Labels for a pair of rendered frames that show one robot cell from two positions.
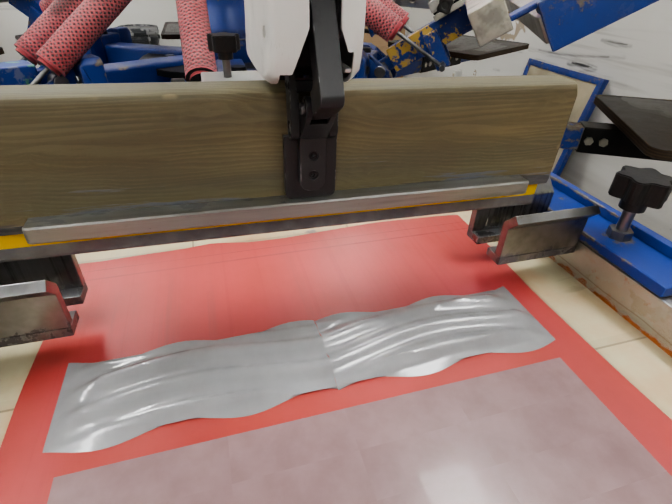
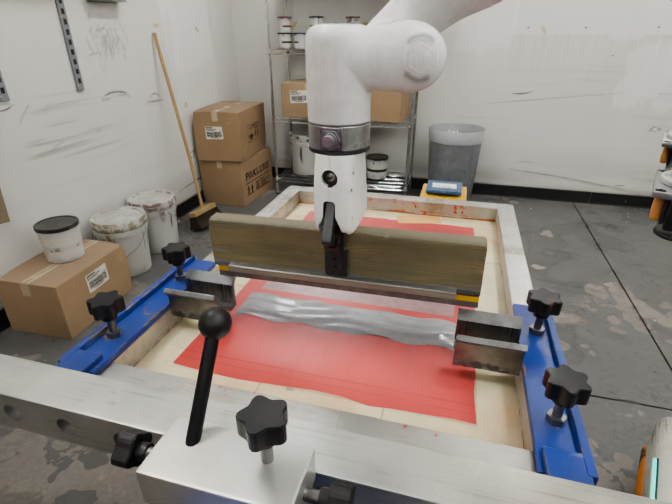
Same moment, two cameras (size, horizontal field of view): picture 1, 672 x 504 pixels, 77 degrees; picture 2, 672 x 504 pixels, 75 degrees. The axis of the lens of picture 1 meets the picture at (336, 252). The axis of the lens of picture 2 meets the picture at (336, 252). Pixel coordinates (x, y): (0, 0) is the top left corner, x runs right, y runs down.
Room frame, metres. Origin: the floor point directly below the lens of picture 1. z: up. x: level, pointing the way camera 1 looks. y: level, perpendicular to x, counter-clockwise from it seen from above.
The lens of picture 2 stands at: (0.73, 0.31, 1.37)
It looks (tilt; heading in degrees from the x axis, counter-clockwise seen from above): 27 degrees down; 213
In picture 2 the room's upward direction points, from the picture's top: straight up
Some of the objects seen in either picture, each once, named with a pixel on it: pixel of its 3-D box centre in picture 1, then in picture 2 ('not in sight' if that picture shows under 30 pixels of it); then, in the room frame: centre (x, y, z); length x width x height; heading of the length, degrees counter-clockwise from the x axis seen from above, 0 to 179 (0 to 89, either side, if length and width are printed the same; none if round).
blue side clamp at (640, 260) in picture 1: (548, 218); (154, 318); (0.40, -0.23, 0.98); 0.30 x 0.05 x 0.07; 17
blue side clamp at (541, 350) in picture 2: not in sight; (540, 387); (0.24, 0.30, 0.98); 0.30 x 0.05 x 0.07; 17
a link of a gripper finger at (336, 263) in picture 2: not in sight; (334, 257); (0.29, 0.03, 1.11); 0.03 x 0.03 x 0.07; 17
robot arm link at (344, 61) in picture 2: not in sight; (373, 72); (0.24, 0.05, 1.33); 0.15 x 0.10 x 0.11; 138
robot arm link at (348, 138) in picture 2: not in sight; (337, 133); (0.27, 0.02, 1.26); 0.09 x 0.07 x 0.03; 17
